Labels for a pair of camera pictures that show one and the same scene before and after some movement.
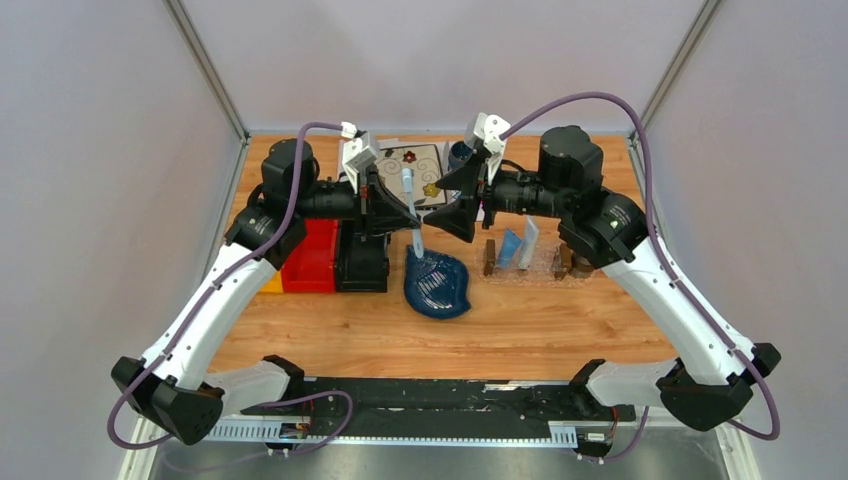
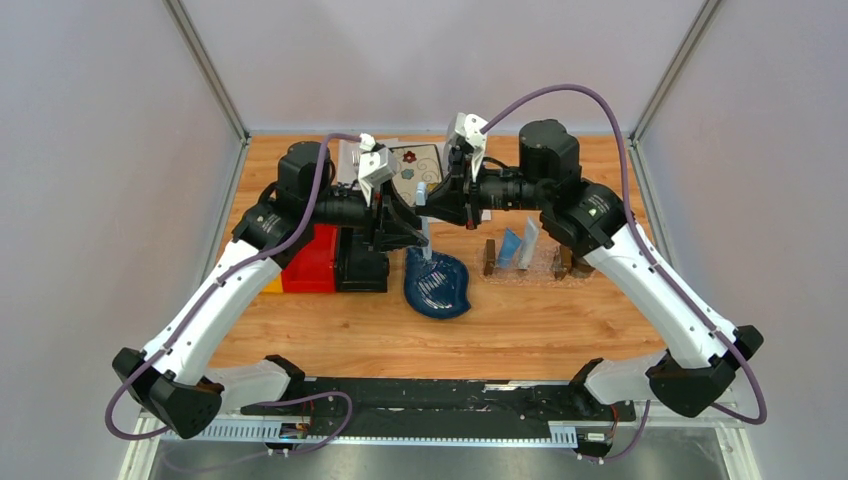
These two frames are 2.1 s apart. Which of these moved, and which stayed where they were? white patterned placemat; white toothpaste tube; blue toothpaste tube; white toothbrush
Moved: white toothbrush
Stayed: white patterned placemat; white toothpaste tube; blue toothpaste tube
